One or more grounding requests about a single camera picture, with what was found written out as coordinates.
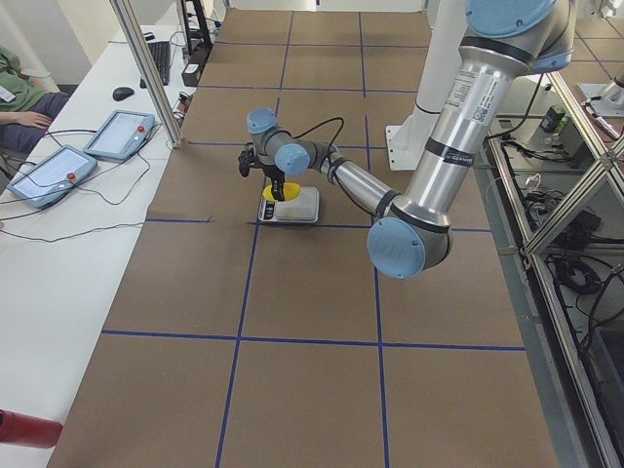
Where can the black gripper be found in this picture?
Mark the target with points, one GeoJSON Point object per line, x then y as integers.
{"type": "Point", "coordinates": [273, 176]}

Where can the yellow mango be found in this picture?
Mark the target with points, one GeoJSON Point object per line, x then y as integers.
{"type": "Point", "coordinates": [292, 190]}

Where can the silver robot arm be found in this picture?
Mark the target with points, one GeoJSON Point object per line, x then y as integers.
{"type": "Point", "coordinates": [497, 42]}

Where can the digital kitchen scale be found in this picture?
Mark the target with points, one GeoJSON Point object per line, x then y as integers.
{"type": "Point", "coordinates": [302, 209]}

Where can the brown paper table cover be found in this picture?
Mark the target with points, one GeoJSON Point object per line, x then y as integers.
{"type": "Point", "coordinates": [235, 344]}

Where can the far blue teach pendant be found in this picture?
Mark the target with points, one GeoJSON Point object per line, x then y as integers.
{"type": "Point", "coordinates": [121, 135]}

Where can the blue teach pendant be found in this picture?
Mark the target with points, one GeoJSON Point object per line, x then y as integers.
{"type": "Point", "coordinates": [121, 135]}
{"type": "Point", "coordinates": [51, 179]}

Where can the black keyboard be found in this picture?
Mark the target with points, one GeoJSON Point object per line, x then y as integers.
{"type": "Point", "coordinates": [161, 54]}

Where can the black computer mouse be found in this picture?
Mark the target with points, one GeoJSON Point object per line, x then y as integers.
{"type": "Point", "coordinates": [122, 93]}

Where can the near blue teach pendant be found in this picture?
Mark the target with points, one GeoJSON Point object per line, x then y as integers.
{"type": "Point", "coordinates": [51, 179]}

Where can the seated person in green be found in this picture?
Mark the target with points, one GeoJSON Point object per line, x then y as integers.
{"type": "Point", "coordinates": [27, 109]}

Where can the red fire extinguisher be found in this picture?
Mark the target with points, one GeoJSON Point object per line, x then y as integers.
{"type": "Point", "coordinates": [28, 431]}

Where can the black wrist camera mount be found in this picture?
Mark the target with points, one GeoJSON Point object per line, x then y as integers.
{"type": "Point", "coordinates": [247, 161]}

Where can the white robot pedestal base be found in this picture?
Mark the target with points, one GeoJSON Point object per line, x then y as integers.
{"type": "Point", "coordinates": [405, 143]}

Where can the aluminium frame post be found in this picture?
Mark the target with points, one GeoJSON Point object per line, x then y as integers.
{"type": "Point", "coordinates": [147, 68]}

